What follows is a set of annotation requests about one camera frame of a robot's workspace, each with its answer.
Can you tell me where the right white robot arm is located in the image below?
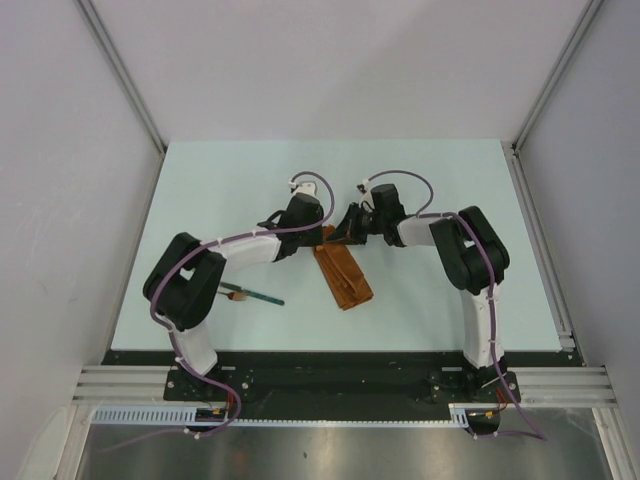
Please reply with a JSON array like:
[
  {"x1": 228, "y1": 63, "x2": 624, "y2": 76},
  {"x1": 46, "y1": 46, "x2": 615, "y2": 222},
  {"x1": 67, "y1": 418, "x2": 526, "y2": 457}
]
[{"x1": 328, "y1": 184, "x2": 510, "y2": 401}]

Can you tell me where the left aluminium corner post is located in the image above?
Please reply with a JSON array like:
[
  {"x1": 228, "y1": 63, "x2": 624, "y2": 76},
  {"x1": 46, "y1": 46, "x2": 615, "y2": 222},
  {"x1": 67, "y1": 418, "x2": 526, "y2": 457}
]
[{"x1": 73, "y1": 0, "x2": 168, "y2": 157}]

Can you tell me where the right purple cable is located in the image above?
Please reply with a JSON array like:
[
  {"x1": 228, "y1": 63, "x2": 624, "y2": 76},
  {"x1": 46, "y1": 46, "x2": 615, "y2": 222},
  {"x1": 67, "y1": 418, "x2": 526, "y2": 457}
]
[{"x1": 357, "y1": 169, "x2": 547, "y2": 442}]

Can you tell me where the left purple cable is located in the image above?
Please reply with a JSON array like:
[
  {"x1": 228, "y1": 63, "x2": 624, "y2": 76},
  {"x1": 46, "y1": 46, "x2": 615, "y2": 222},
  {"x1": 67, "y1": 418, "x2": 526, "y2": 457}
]
[{"x1": 94, "y1": 172, "x2": 337, "y2": 454}]

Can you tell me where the right aluminium side rail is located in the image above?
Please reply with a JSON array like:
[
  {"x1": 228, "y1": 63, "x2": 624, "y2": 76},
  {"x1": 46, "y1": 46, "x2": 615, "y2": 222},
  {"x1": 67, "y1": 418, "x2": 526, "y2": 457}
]
[{"x1": 501, "y1": 142, "x2": 578, "y2": 352}]

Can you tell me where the aluminium corner post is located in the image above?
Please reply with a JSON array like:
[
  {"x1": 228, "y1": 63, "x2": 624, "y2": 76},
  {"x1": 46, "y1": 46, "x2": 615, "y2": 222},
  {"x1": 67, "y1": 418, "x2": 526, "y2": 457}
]
[
  {"x1": 511, "y1": 0, "x2": 607, "y2": 152},
  {"x1": 73, "y1": 0, "x2": 168, "y2": 157}
]

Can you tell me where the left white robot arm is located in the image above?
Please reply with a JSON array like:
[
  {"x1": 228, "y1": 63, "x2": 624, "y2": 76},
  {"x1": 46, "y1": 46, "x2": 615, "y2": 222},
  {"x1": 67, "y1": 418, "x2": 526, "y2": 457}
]
[{"x1": 143, "y1": 181, "x2": 325, "y2": 400}]

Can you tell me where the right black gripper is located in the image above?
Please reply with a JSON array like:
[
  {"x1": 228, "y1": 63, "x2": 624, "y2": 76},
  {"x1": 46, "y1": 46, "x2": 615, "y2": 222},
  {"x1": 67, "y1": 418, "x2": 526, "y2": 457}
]
[{"x1": 327, "y1": 202, "x2": 387, "y2": 245}]

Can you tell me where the purple cable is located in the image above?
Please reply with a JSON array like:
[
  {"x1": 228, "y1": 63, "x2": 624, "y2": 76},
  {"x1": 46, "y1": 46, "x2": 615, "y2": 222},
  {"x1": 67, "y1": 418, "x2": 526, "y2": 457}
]
[
  {"x1": 94, "y1": 172, "x2": 337, "y2": 454},
  {"x1": 357, "y1": 169, "x2": 547, "y2": 442}
]

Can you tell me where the right aluminium corner post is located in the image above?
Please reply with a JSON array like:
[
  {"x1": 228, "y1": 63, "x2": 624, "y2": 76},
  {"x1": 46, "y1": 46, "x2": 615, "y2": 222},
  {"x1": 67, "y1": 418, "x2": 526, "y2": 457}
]
[{"x1": 511, "y1": 0, "x2": 607, "y2": 152}]

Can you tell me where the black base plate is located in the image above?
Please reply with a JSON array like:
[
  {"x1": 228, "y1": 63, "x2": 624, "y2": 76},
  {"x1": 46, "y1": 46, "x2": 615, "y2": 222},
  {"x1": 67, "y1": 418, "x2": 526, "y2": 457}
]
[{"x1": 102, "y1": 350, "x2": 582, "y2": 435}]

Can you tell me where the white slotted cable duct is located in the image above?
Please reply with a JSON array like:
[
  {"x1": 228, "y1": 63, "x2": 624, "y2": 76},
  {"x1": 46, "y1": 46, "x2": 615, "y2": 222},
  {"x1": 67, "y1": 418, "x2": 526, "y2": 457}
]
[{"x1": 92, "y1": 406, "x2": 469, "y2": 428}]

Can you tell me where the orange cloth napkin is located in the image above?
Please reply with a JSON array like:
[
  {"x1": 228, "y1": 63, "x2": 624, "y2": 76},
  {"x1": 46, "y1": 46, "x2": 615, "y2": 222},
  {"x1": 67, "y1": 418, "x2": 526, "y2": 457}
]
[{"x1": 313, "y1": 225, "x2": 374, "y2": 311}]

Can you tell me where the aluminium front rail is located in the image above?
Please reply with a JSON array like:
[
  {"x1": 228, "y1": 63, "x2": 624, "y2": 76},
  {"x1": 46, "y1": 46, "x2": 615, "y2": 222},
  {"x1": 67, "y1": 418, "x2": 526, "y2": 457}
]
[{"x1": 73, "y1": 366, "x2": 618, "y2": 408}]

